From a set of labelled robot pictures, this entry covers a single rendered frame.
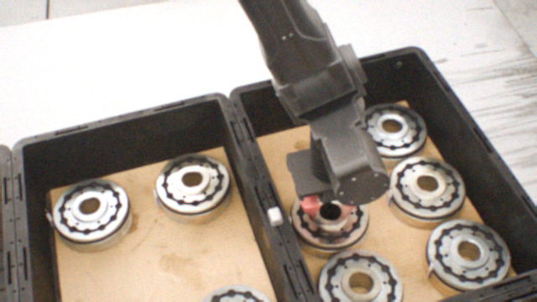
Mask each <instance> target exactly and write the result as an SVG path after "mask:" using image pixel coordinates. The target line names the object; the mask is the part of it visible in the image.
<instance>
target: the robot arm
mask: <svg viewBox="0 0 537 302"><path fill-rule="evenodd" d="M237 1H238V3H239V6H240V7H241V8H242V10H243V11H244V12H245V14H246V15H247V17H248V19H249V21H250V24H251V25H252V26H253V29H254V31H255V33H256V35H257V36H258V42H259V46H260V50H261V53H262V56H263V60H264V63H265V65H266V66H267V68H268V70H269V73H270V75H271V76H272V77H273V78H271V81H272V83H273V86H274V89H275V90H276V93H277V94H276V95H277V96H278V97H279V99H280V101H281V104H282V106H283V107H284V109H285V111H286V112H287V113H288V115H289V116H290V117H291V118H292V121H293V123H294V124H295V126H296V127H298V126H299V125H302V124H309V126H310V148H307V149H306V150H301V151H297V152H293V153H288V154H286V166H287V169H288V171H289V172H290V173H291V175H292V178H293V181H294V184H295V191H296V194H297V197H298V199H299V201H300V204H301V206H302V209H303V210H304V211H305V212H307V213H308V214H309V215H310V218H311V220H312V221H314V220H315V218H316V215H317V212H318V210H319V207H320V206H319V203H318V200H319V202H320V203H324V204H325V203H329V202H333V201H337V200H338V201H339V202H340V203H341V204H343V205H344V206H347V209H348V213H349V211H351V210H352V209H355V208H356V207H357V206H363V205H366V204H369V203H372V202H374V201H376V200H378V199H379V198H381V196H382V195H383V194H385V192H386V191H387V190H389V188H390V185H391V179H390V176H389V174H388V171H387V170H386V169H385V167H384V163H383V161H382V158H381V156H380V154H379V151H378V147H377V145H376V143H375V141H374V139H373V136H372V134H371V133H370V132H369V131H367V130H366V128H367V126H366V124H365V122H364V120H363V113H364V100H363V99H362V96H366V95H367V94H366V92H365V91H364V89H363V85H362V84H363V83H364V82H366V81H368V80H367V78H366V76H365V74H364V72H363V69H362V66H361V64H360V62H359V59H358V57H357V54H356V52H354V49H353V47H352V45H351V43H350V44H346V45H344V44H343V45H341V46H339V48H337V46H336V42H335V40H334V38H333V36H332V34H331V31H330V29H329V27H328V25H327V23H326V22H325V23H324V21H322V20H321V17H320V15H319V14H318V12H317V11H316V9H314V8H313V7H311V5H310V3H309V2H308V1H306V0H237ZM316 195H317V197H318V200H317V198H316Z"/></svg>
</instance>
